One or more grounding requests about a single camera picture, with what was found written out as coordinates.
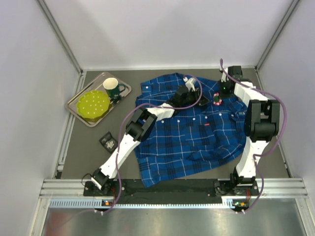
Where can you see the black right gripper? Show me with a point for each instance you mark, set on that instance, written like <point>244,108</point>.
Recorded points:
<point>223,92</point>

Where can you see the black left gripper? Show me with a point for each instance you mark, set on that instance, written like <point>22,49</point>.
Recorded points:
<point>195,96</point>

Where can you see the pink flower brooch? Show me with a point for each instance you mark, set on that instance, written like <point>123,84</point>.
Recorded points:
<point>217,100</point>

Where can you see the silver maple leaf brooch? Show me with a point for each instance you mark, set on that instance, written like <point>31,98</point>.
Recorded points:
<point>110,144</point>

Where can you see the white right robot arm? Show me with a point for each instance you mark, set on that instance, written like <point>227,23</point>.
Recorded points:
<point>260,126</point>

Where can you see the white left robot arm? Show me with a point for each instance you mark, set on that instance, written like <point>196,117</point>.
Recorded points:
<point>138,129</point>

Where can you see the blue plaid shirt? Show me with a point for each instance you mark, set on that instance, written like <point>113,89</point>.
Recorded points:
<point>196,139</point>

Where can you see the green mug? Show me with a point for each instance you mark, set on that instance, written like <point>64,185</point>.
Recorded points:
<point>113,88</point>

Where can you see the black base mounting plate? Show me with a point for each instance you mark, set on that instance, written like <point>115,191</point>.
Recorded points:
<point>178,191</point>

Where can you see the silver metal tray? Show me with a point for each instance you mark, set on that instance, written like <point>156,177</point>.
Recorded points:
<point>97,84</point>

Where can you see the yellow-green dotted plate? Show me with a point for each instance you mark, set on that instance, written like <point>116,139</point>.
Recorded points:
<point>92,105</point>

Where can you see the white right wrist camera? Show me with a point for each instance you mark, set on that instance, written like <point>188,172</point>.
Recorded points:
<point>223,76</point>

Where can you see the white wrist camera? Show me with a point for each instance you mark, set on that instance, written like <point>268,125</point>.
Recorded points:
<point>189,83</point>
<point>223,76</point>

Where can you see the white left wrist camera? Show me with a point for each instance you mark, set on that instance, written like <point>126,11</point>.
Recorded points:
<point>189,83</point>

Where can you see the small black frame box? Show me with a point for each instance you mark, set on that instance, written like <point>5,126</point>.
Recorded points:
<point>108,137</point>

